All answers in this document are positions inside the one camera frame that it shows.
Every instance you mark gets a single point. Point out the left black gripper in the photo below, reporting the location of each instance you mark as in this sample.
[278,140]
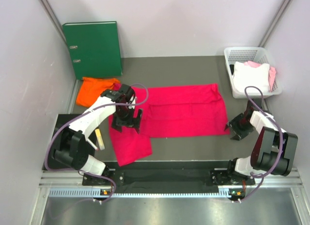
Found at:
[134,122]

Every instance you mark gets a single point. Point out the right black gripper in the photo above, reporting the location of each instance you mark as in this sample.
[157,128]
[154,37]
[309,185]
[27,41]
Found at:
[240,133]

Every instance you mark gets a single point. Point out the magenta t shirt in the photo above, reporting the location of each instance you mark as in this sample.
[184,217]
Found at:
[178,111]

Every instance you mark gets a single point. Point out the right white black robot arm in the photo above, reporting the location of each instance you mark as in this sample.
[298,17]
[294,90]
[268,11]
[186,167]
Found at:
[273,152]

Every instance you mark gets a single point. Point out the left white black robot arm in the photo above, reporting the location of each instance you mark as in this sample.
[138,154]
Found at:
[70,141]

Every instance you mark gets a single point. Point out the white pink-tipped pen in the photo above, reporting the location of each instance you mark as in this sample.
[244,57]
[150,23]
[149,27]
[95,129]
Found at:
[92,144]

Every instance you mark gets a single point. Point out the orange t shirt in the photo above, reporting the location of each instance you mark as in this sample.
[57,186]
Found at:
[92,88]

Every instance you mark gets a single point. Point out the white t shirt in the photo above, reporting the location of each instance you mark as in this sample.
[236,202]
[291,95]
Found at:
[244,76]

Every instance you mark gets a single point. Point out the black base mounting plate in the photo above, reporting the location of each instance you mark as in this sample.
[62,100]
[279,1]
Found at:
[174,171]

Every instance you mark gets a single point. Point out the light pink t shirt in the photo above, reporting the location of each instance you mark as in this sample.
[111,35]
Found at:
[272,71]

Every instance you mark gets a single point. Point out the white plastic basket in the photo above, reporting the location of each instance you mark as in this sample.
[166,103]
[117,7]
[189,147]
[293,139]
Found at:
[244,54]

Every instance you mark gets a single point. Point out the green ring binder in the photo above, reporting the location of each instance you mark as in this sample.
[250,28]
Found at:
[94,49]

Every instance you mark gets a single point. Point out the aluminium frame rail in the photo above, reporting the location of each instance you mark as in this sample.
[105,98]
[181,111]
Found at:
[71,184]

